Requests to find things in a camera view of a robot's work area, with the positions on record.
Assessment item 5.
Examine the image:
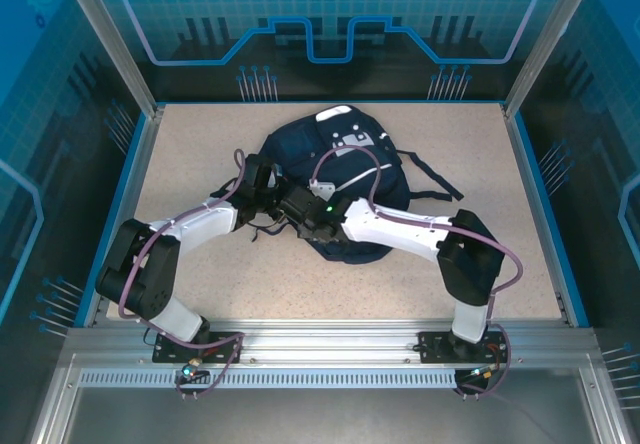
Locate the navy blue backpack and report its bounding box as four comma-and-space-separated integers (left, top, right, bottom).
209, 105, 465, 265

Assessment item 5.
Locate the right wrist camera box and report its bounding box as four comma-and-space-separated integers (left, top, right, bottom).
308, 178, 337, 203

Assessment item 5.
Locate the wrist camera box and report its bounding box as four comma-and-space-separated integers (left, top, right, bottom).
243, 155, 282, 191
308, 178, 337, 203

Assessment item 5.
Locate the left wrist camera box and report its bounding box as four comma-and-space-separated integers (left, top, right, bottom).
243, 155, 282, 191

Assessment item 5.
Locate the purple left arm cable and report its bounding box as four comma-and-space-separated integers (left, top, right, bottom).
118, 148, 247, 401

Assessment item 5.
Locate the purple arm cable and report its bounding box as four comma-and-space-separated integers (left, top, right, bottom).
118, 148, 247, 401
310, 144, 526, 401

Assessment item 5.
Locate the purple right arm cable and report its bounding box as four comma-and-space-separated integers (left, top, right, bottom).
310, 144, 526, 401

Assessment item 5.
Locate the aluminium mounting rail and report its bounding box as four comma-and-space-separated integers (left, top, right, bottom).
64, 318, 601, 365

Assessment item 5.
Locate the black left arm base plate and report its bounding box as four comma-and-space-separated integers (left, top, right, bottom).
152, 331, 244, 365

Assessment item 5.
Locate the slotted grey cable duct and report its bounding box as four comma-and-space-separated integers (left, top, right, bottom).
78, 369, 459, 390

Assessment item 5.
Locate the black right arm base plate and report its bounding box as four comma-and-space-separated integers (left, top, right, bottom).
417, 331, 511, 365

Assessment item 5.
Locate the aluminium frame post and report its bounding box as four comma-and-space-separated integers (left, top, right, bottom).
502, 0, 604, 120
55, 0, 166, 120

